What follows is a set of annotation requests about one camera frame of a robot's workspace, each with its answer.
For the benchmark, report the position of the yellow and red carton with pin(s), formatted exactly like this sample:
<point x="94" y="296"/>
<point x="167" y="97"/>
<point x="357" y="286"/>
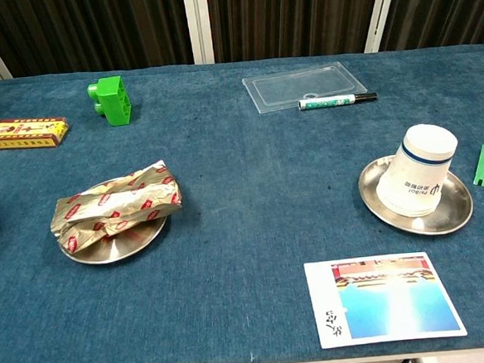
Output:
<point x="22" y="133"/>

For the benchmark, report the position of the dark pleated curtain panel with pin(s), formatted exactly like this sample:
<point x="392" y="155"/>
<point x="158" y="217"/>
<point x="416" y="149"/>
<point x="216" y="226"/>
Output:
<point x="90" y="30"/>
<point x="445" y="5"/>
<point x="288" y="16"/>

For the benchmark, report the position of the white paper cup blue stripe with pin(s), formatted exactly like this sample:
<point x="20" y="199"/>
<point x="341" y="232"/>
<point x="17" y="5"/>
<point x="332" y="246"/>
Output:
<point x="421" y="165"/>

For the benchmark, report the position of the clear plastic sheet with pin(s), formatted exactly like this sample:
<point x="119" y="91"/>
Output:
<point x="301" y="84"/>

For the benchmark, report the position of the white marker pen black cap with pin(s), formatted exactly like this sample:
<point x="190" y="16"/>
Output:
<point x="328" y="101"/>

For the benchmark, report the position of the photo postcard with blue water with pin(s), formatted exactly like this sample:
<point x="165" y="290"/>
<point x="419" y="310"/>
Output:
<point x="394" y="304"/>

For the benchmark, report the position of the round stainless steel plate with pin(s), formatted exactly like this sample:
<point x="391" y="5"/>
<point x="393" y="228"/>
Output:
<point x="456" y="210"/>
<point x="120" y="249"/>

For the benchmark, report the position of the blue table cloth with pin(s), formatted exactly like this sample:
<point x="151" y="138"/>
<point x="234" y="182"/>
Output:
<point x="235" y="198"/>

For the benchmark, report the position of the gold red snack packet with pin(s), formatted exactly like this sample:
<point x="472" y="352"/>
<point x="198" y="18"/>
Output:
<point x="119" y="206"/>

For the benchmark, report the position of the green toy building brick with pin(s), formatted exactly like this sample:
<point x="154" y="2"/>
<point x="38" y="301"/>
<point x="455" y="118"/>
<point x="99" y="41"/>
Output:
<point x="114" y="101"/>

